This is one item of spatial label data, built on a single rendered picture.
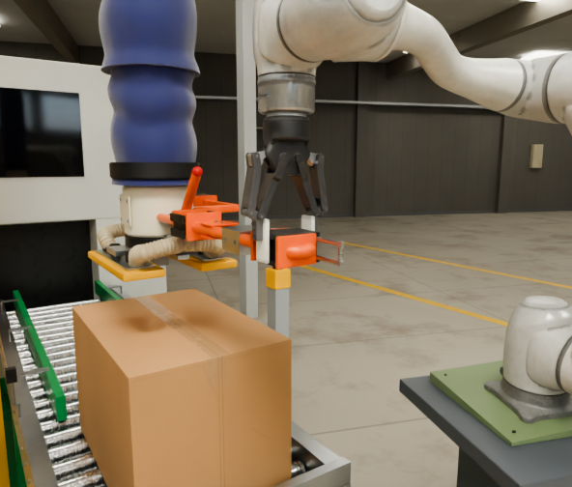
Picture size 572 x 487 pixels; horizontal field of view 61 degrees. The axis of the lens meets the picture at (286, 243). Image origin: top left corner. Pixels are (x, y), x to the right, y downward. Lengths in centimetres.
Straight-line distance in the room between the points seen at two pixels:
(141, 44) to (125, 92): 11
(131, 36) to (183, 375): 77
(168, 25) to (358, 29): 71
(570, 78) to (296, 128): 51
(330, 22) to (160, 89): 68
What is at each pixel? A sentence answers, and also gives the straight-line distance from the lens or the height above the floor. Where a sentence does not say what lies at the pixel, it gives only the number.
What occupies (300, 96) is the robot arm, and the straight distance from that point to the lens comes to 76.
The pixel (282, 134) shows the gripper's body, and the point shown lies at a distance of 75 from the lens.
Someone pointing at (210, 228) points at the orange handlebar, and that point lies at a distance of 97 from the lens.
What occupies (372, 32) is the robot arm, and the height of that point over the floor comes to 152.
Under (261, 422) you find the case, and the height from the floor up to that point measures 75.
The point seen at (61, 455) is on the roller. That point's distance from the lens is 168.
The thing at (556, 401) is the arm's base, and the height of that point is 81.
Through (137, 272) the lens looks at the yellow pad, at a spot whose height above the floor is 113.
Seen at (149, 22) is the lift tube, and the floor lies 169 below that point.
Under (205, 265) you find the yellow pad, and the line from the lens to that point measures 121.
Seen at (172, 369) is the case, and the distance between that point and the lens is 109.
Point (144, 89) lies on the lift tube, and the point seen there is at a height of 155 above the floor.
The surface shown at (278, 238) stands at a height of 126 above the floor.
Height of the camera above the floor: 137
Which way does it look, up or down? 9 degrees down
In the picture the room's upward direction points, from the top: straight up
